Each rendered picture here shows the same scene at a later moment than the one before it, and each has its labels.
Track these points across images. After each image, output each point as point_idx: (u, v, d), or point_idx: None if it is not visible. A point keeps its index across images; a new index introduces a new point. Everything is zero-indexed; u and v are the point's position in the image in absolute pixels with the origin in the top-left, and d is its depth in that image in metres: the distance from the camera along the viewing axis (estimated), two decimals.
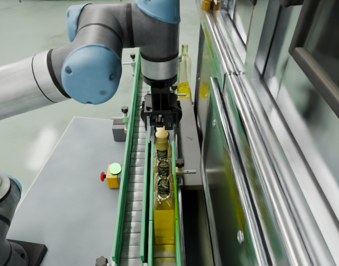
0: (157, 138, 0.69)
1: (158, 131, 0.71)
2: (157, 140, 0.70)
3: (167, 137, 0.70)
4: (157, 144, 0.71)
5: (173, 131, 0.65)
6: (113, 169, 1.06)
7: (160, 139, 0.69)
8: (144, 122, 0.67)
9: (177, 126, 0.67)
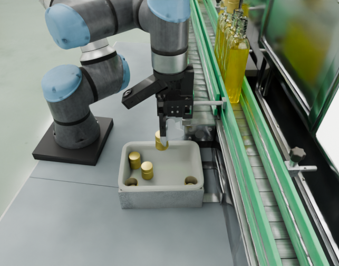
0: None
1: None
2: (230, 2, 0.80)
3: None
4: (229, 6, 0.81)
5: None
6: None
7: None
8: (162, 133, 0.64)
9: None
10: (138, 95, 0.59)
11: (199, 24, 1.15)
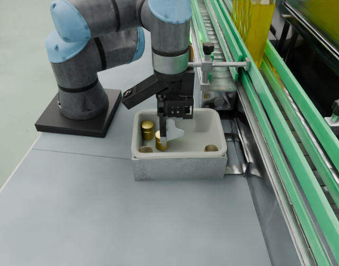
0: None
1: None
2: None
3: None
4: None
5: None
6: None
7: None
8: (162, 133, 0.64)
9: None
10: (138, 95, 0.59)
11: None
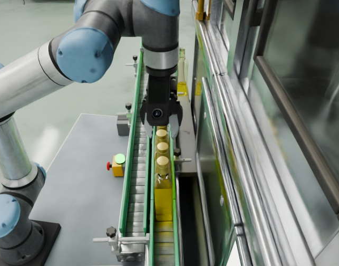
0: (158, 136, 0.85)
1: (158, 130, 0.86)
2: (157, 138, 0.86)
3: (165, 135, 0.85)
4: (157, 141, 0.86)
5: None
6: (118, 159, 1.19)
7: (160, 136, 0.85)
8: (180, 122, 0.67)
9: (144, 120, 0.69)
10: (168, 103, 0.57)
11: None
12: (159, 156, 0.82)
